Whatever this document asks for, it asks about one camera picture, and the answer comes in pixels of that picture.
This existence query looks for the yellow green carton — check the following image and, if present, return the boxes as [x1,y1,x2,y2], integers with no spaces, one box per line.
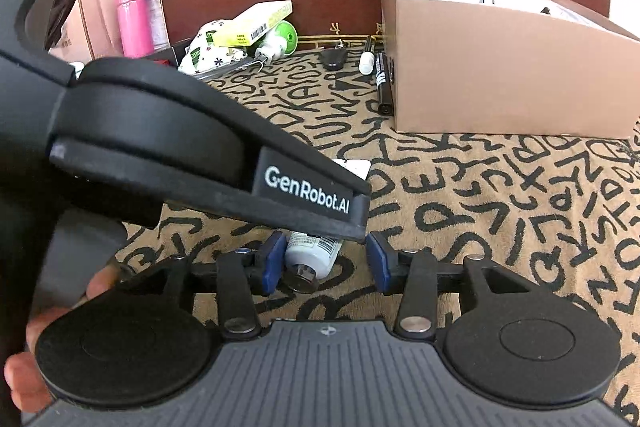
[212,0,294,48]

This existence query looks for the white bottle with black cap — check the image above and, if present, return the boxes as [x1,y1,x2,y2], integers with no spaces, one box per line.
[283,231,345,294]

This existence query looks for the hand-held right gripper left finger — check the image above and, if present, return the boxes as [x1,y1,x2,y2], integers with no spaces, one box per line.
[117,231,289,341]

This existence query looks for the letter print tablecloth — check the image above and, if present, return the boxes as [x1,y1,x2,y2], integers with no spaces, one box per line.
[112,34,640,423]

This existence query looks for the person's left hand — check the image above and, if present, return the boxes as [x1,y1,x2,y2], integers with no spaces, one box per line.
[4,264,123,413]

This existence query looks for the pink water bottle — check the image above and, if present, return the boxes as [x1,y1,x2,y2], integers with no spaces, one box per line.
[117,0,157,58]

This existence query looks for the green and white bottle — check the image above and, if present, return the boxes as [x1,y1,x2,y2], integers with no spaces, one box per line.
[254,20,299,62]

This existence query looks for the white card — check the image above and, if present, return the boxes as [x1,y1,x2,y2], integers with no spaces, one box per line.
[331,159,372,181]

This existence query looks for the brown cardboard box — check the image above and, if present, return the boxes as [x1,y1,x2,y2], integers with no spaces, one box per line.
[379,0,640,140]

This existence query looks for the black key fob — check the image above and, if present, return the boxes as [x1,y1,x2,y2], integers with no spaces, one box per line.
[321,48,347,70]

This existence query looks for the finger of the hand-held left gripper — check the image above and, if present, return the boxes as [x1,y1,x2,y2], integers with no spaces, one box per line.
[165,193,370,243]

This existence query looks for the black marker pen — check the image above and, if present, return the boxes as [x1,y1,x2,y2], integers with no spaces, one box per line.
[374,51,397,117]

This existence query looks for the white marker pen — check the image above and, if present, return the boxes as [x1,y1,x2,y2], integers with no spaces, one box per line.
[358,36,377,76]

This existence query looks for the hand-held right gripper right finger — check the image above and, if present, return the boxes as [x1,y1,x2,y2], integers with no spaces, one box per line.
[365,231,552,339]

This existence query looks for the white patterned pouch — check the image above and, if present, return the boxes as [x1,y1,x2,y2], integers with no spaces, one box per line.
[177,19,252,76]

